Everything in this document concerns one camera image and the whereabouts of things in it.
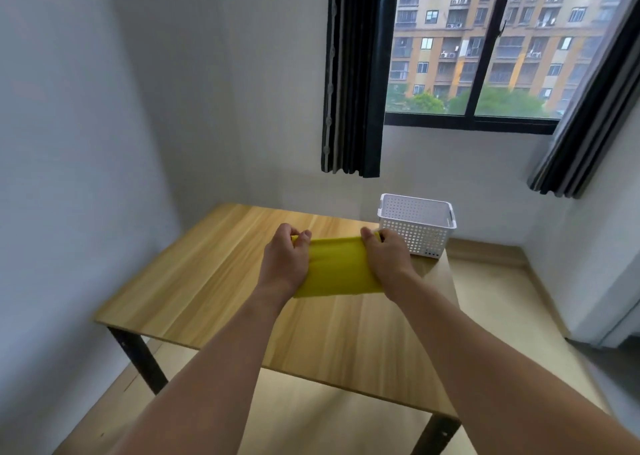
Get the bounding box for person's right forearm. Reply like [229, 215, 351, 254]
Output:
[387, 274, 640, 455]

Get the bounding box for black framed window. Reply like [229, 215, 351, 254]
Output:
[383, 0, 631, 135]

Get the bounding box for white plastic basket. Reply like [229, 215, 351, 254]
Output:
[377, 193, 457, 260]

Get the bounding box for person's left forearm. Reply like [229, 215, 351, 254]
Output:
[107, 284, 296, 455]

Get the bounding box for person's right hand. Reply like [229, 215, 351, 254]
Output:
[359, 227, 420, 303]

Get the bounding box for person's left hand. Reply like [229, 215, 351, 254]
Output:
[255, 223, 313, 300]

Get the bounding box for wide dark curtain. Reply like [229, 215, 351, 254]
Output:
[321, 0, 401, 179]

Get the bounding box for narrow dark curtain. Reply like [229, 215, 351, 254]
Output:
[527, 0, 640, 199]

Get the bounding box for yellow cloth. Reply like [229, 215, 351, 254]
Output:
[291, 234, 386, 299]

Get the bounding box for wooden table with black legs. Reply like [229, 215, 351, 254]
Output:
[93, 203, 462, 455]

